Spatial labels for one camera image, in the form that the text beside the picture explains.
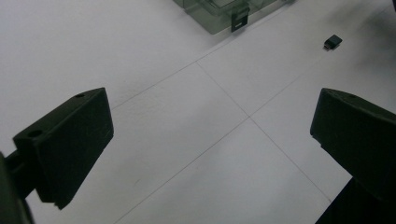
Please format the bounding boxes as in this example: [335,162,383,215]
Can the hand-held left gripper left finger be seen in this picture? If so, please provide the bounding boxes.
[12,87,115,211]

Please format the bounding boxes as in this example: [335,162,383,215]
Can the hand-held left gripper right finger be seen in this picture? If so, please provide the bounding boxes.
[310,88,396,202]

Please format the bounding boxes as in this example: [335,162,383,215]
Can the small black usb dongle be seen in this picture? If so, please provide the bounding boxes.
[323,34,344,51]

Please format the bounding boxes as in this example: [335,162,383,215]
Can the clear plastic compartment box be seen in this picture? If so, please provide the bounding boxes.
[173,0,295,35]

